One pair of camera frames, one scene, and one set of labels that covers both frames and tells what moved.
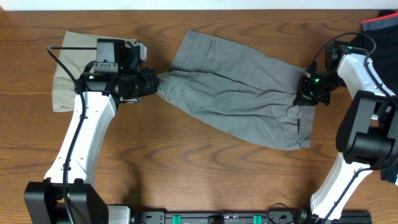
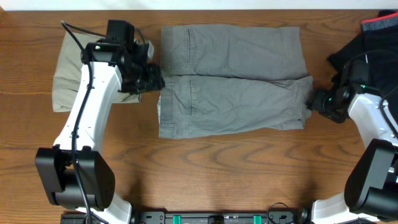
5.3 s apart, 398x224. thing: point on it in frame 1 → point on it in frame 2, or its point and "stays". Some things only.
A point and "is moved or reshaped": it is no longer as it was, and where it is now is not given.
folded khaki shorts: x=76 y=60 stays
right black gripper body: x=319 y=89 → x=325 y=104
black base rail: x=221 y=217 stays
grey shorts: x=243 y=94 is moved or reshaped
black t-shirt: x=384 y=61 stays
